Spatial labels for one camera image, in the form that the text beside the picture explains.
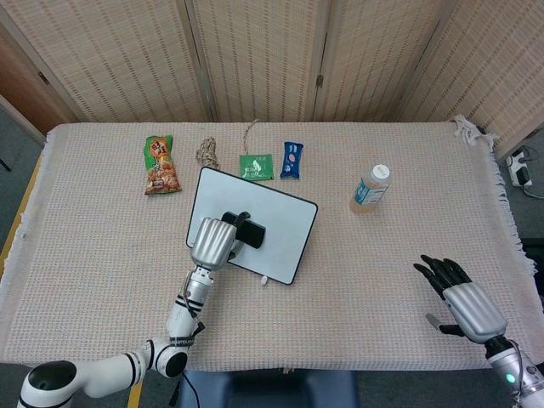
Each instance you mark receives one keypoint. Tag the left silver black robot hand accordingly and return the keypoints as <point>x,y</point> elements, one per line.
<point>217,242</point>

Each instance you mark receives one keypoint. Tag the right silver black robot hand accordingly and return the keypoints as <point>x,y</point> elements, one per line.
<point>465,299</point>

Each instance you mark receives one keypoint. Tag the black rectangular block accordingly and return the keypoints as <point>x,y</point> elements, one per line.
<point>246,230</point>

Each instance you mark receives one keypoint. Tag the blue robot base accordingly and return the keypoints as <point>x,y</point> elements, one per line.
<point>263,389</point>

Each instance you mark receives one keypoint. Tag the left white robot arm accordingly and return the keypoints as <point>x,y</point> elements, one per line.
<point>127,353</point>

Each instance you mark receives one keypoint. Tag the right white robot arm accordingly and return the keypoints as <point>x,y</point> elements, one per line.
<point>512,370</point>

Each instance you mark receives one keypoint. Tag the white tablet board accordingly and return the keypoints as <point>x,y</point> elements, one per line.
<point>276,231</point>

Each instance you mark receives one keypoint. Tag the green tea sachet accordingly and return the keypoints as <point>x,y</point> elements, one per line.
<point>255,166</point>

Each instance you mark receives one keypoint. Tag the coiled jute twine bundle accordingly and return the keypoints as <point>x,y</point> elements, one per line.
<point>207,154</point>

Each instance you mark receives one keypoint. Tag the green orange snack bag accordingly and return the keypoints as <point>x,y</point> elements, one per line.
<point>160,166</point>

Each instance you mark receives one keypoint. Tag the beige woven tablecloth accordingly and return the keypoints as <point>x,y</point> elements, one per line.
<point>361,263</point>

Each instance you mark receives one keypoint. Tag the blue snack packet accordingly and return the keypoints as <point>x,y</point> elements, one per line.
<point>292,160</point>

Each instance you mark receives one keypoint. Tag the white power strip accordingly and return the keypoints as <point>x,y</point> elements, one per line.
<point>518,168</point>

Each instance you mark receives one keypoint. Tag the plastic bottle yellow drink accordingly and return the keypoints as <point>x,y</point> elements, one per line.
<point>371,189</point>

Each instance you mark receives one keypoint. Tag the bamboo folding screen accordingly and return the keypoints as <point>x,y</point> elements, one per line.
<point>263,55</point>

